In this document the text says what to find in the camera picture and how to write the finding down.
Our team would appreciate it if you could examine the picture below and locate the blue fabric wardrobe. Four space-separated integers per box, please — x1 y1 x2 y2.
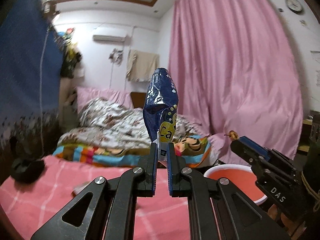
1 0 63 160

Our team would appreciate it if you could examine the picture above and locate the brown hat on wardrobe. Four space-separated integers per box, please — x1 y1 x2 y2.
42 0 60 16

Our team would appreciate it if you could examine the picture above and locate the white air conditioner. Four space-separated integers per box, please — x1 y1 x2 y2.
92 35 126 42

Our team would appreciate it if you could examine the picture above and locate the blue snack bag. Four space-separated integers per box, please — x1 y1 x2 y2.
143 68 178 161

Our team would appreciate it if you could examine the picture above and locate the brown round fruit peel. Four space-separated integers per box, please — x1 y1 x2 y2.
225 130 239 141

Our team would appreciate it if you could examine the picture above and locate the round wall clock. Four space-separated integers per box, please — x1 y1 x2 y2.
285 0 304 14

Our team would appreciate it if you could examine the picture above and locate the pink pillow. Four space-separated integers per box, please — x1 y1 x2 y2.
76 86 133 113

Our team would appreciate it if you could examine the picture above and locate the black hanging bag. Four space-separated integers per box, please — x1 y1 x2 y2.
60 47 82 79

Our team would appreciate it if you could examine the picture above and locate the brown wooden headboard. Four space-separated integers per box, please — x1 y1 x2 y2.
130 92 146 108

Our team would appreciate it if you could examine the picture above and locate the pink curtain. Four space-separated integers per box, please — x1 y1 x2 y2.
169 0 303 164

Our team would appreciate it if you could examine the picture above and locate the pink checked blanket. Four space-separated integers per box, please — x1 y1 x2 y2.
0 154 221 240

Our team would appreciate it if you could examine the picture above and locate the colourful cartoon bedsheet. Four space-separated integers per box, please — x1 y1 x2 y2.
53 135 211 168

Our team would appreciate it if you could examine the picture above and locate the floral white brown duvet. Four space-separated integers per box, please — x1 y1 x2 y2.
57 97 201 151

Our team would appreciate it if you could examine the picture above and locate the black cloth item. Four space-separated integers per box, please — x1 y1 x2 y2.
10 158 45 184

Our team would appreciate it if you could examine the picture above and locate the beige hanging towel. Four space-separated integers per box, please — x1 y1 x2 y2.
126 49 159 82

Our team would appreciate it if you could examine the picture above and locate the orange plastic trash bin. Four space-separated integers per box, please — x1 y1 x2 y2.
204 164 267 205

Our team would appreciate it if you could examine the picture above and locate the wall socket with chargers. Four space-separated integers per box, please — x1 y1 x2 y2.
108 48 124 66

